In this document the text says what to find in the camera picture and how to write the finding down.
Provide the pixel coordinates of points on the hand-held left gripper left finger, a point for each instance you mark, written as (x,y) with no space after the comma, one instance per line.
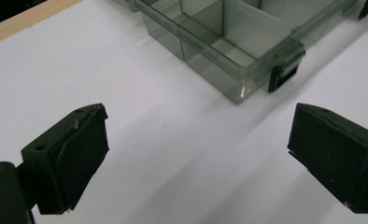
(70,161)

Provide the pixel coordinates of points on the wooden table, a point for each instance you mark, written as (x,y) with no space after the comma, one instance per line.
(23,21)

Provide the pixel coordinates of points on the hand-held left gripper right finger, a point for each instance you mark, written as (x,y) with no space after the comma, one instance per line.
(337,155)

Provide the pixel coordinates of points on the grey clear plastic compartment box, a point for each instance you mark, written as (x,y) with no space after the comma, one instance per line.
(235,40)

